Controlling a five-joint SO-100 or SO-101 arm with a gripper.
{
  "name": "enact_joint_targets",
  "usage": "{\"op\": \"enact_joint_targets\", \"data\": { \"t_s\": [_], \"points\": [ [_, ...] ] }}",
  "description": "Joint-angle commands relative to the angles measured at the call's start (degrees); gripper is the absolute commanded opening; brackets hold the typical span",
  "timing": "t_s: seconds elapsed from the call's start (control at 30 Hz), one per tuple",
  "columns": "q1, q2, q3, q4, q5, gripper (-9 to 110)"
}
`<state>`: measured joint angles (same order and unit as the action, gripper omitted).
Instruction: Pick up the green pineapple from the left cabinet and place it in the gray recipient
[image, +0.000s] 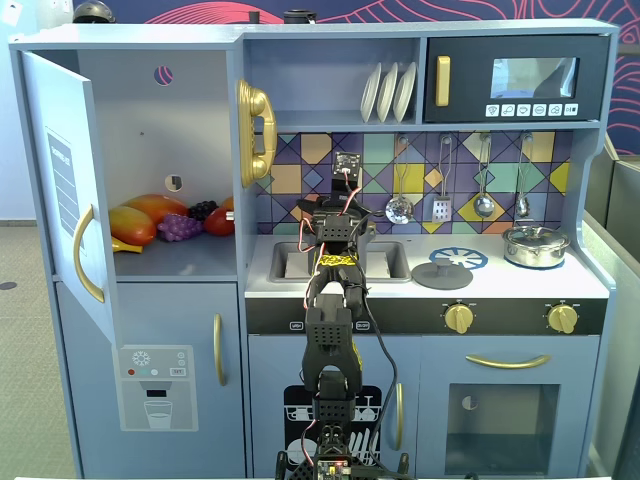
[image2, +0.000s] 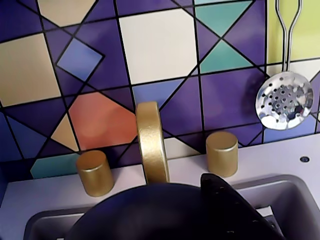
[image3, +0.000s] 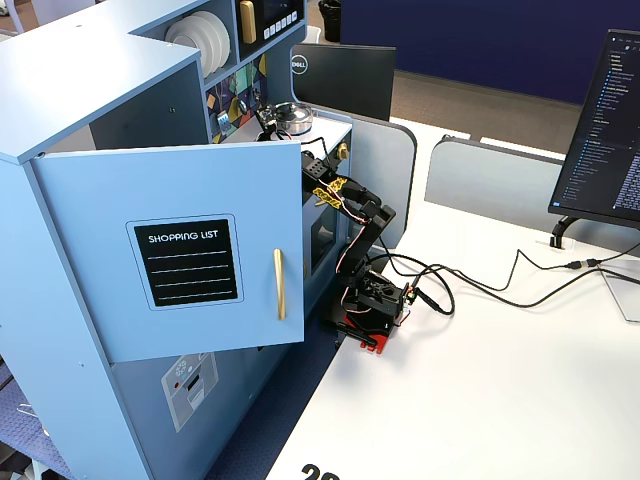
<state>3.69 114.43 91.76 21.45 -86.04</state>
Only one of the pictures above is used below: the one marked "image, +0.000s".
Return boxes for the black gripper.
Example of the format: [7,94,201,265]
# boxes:
[297,197,385,244]

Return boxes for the blue-gray hinged cabinet door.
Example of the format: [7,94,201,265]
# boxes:
[19,49,121,349]

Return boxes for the metal toy skimmer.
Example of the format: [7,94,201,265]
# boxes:
[384,133,416,225]

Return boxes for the gray toy sink basin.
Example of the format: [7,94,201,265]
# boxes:
[269,240,412,284]

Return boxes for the metal slotted toy spatula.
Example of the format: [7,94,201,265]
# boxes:
[431,133,456,224]

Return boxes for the white toy plate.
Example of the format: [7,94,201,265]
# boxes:
[392,61,418,123]
[360,62,384,124]
[375,62,400,124]

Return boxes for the gray pot lid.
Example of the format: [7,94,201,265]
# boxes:
[411,249,474,290]

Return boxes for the red toy fruit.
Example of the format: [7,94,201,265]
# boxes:
[202,207,236,237]

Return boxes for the gold toy telephone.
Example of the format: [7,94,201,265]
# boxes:
[236,78,279,189]

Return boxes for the dark toy grapes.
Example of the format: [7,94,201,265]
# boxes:
[186,199,220,223]

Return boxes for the metal toy ladle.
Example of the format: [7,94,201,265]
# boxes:
[472,132,496,219]

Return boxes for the purple toy grapes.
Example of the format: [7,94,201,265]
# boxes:
[157,213,204,243]

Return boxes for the gold stove knob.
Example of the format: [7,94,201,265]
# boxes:
[546,302,581,335]
[443,302,476,335]

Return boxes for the red-orange toy mango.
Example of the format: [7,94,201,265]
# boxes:
[122,193,190,226]

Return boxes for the small metal toy spoon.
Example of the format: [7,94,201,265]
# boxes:
[514,132,534,218]

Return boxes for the black toy microwave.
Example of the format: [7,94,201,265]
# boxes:
[423,34,612,124]

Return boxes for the shiny steel toy pot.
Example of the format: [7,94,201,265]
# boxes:
[501,224,571,269]

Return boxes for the blue-gray toy kitchen unit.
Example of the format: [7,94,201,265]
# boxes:
[7,18,629,479]

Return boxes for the yellow-orange toy fruit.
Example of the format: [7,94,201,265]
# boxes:
[108,205,158,246]

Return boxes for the yellow toy banana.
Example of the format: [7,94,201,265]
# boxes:
[110,235,144,254]

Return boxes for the robot controller circuit board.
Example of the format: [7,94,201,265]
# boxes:
[312,452,354,480]

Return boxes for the dark helmet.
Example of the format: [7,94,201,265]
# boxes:
[72,0,117,24]

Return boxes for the black camera circuit board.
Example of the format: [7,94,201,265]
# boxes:
[332,151,364,176]

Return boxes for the gold microwave handle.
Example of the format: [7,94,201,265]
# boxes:
[434,55,452,108]

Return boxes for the gold fridge door handle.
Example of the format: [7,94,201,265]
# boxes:
[213,313,227,387]

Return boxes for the gold oven door handle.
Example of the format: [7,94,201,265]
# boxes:
[465,353,552,370]

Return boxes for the gold dishwasher door handle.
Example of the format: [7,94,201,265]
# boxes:
[394,382,405,451]

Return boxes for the curved gold cabinet door handle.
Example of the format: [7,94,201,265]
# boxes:
[72,203,106,304]

